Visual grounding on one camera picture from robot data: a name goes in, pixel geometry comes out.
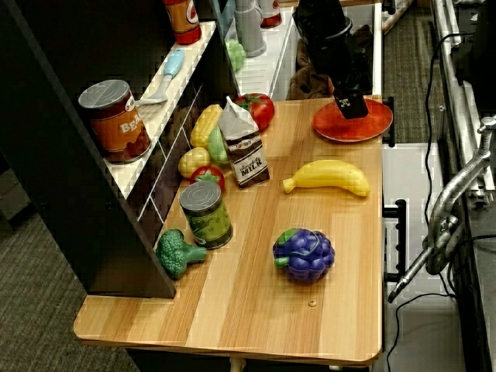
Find orange red toy bottle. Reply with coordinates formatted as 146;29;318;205
162;0;202;45

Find green toy broccoli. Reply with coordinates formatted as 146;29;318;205
155;229;208;281

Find silver metal clamp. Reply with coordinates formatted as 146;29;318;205
387;115;496;304

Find blue handled toy spatula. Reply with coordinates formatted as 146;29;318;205
136;49;186;106

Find grey toy pitcher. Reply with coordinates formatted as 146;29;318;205
233;0;268;58

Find yellow toy potato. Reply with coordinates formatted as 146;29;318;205
177;146;212;179

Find aluminium frame rail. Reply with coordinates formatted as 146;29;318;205
429;0;496;202

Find brown cloth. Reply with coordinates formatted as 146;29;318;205
286;25;373;101

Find purple toy grapes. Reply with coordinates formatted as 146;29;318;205
272;228;336;283

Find orange beans toy can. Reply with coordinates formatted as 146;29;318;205
77;79;153;164

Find black cable loop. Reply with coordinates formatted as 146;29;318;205
391;292;460;360

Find chocolate milk toy carton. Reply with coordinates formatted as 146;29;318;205
218;96;271;190

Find red plate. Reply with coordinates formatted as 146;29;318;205
312;98;394;143

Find small red toy tomato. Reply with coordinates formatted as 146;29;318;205
189;165;226;191

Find short black drawer handle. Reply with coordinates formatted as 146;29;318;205
381;96;396;148

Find yellow toy banana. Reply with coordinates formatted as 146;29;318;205
282;159;371;198

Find red white toy can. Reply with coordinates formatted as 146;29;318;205
258;0;282;29

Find green toy cucumber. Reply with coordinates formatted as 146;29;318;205
207;126;230;167

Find long black cable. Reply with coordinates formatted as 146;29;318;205
423;33;476;222

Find yellow toy corn cob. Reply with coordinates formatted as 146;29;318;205
190;104;224;149

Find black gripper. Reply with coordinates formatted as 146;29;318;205
328;71;370;120

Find light green toy lettuce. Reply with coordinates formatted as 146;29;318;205
225;39;247;73

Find green label toy can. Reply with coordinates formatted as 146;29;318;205
178;181;234;250

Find large red toy tomato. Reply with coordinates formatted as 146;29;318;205
234;92;276;133

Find black toy kitchen shelf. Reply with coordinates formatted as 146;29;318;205
0;0;239;299

